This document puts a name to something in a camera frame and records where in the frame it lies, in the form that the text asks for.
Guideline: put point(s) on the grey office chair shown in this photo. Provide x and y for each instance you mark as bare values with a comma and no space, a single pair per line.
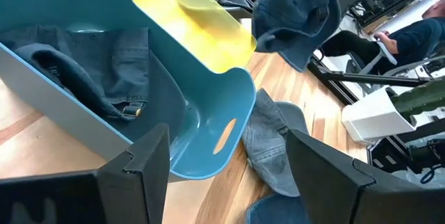
417,65

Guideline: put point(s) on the yellow plastic bin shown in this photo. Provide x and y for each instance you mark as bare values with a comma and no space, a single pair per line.
194,18

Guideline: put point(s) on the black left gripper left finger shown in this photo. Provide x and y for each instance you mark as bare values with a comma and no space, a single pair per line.
69,199

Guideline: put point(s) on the green cactus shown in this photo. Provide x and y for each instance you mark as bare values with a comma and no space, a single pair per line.
420,98

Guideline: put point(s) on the grey washed cap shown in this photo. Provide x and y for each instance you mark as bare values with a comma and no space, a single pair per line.
267,147

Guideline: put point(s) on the person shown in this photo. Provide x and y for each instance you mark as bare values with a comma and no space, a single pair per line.
413,39

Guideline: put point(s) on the white hexagonal plant pot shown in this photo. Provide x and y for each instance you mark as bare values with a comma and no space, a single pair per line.
372,116

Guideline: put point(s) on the dark navy cap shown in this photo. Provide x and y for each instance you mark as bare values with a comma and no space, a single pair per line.
114,64

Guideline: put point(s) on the blue denim cap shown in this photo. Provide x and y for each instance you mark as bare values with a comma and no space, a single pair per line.
292,18

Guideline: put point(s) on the blue plastic bin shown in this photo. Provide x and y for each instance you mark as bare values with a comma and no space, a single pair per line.
222,95

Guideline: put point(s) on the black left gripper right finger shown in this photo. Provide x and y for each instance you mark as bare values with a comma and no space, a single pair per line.
347,196

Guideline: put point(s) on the black equipment case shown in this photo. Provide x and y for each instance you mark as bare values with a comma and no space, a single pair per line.
386,158

